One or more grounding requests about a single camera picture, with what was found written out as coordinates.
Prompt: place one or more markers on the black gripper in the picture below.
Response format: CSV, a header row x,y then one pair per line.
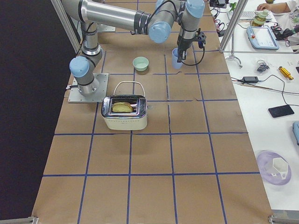
x,y
184,45

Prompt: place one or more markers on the blue cup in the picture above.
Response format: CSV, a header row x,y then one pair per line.
x,y
175,64

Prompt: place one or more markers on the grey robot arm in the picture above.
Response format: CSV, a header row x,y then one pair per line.
x,y
157,25

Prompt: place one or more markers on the person forearm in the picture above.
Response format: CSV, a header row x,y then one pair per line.
x,y
277,8

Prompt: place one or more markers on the green bowl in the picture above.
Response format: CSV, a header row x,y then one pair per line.
x,y
140,63

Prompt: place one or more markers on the black power adapter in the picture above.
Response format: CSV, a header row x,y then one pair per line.
x,y
250,80

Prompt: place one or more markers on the white keyboard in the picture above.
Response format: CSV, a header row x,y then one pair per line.
x,y
249,15

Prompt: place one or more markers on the blue teach pendant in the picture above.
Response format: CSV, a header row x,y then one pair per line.
x,y
262,38

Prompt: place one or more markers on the bread slice in toaster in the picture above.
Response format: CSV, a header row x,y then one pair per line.
x,y
122,107

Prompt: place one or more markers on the glass jar with lid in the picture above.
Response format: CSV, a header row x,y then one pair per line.
x,y
260,18

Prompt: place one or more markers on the cream chrome toaster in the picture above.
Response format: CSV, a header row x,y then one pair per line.
x,y
136,120

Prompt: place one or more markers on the gold metal cylinder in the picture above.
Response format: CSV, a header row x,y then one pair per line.
x,y
285,73

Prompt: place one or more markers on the black smartphone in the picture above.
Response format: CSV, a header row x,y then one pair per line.
x,y
280,111

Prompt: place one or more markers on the white hexagonal cup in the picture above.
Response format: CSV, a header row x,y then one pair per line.
x,y
279,167

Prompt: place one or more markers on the aluminium frame post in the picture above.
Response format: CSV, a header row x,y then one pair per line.
x,y
232,24

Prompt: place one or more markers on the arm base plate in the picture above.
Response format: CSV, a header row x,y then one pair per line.
x,y
93,93
102,28

